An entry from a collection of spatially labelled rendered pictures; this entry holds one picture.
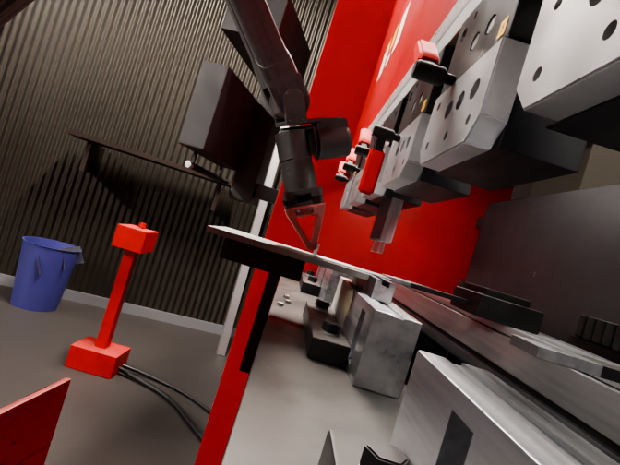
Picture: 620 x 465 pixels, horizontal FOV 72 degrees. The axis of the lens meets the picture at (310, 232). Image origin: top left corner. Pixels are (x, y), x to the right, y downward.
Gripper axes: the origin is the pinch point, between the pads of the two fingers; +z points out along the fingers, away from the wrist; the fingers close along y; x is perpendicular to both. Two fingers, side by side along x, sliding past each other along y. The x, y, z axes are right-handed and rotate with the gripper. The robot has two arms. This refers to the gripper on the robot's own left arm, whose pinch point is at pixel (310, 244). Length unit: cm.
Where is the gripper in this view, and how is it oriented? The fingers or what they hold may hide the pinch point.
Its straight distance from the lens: 74.3
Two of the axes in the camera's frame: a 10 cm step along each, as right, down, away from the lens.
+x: -9.8, 1.8, -0.4
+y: -0.4, 0.1, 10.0
